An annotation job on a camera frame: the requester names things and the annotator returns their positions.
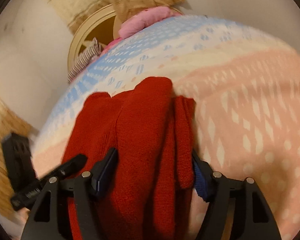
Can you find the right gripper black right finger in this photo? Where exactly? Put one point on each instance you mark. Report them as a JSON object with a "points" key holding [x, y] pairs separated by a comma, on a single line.
{"points": [[252, 216]]}

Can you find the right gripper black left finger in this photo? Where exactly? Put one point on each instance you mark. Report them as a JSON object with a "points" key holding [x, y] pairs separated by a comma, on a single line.
{"points": [[49, 217]]}

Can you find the red knitted sweater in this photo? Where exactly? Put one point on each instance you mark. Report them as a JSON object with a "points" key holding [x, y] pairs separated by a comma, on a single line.
{"points": [[150, 194]]}

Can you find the beige side curtain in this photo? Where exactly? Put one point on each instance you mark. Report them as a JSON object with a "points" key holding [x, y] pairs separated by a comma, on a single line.
{"points": [[9, 122]]}

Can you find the polka dot bed quilt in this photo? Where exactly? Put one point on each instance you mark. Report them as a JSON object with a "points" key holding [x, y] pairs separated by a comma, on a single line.
{"points": [[246, 90]]}

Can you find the striped pillow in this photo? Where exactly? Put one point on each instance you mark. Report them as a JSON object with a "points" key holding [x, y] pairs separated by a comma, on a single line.
{"points": [[93, 51]]}

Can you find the cream wooden headboard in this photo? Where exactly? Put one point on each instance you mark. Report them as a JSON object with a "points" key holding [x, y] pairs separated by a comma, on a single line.
{"points": [[103, 25]]}

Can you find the pink folded blanket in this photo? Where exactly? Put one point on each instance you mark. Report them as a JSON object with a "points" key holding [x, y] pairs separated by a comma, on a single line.
{"points": [[145, 19]]}

